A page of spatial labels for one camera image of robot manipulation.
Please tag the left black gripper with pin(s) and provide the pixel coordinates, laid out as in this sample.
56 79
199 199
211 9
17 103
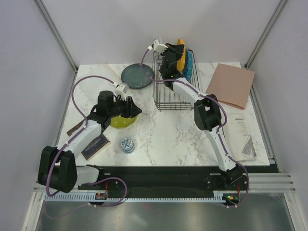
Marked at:
131 110

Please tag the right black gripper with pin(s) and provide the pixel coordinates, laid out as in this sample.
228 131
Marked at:
177 49

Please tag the orange polka dot plate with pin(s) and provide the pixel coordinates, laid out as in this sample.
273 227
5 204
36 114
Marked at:
181 61

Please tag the green polka dot plate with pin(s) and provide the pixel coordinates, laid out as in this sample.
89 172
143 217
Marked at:
121 122

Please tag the blue polka dot plate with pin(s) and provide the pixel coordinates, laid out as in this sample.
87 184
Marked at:
188 67

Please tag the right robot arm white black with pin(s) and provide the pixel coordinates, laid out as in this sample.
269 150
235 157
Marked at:
209 116

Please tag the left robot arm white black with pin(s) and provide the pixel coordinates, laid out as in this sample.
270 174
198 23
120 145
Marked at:
57 169

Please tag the dark grey round plate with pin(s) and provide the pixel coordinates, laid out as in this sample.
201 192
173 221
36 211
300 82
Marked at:
137 76

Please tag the blue white ceramic cup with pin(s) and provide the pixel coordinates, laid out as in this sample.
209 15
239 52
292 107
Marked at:
127 145

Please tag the dark hardcover book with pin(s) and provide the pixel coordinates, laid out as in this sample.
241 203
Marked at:
95 146

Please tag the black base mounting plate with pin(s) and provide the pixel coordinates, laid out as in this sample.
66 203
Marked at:
167 181

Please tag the white paper sheet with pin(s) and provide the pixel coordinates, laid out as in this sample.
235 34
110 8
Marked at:
244 138

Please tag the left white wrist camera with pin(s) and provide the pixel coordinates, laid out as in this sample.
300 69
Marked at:
121 90

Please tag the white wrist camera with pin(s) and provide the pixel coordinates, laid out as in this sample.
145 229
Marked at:
158 46
121 90

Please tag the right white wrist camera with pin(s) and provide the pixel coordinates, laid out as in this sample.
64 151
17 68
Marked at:
158 46

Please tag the black wire dish rack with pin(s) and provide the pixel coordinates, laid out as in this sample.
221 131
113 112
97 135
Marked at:
164 97

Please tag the white slotted cable duct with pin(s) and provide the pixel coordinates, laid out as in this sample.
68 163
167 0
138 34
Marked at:
93 197

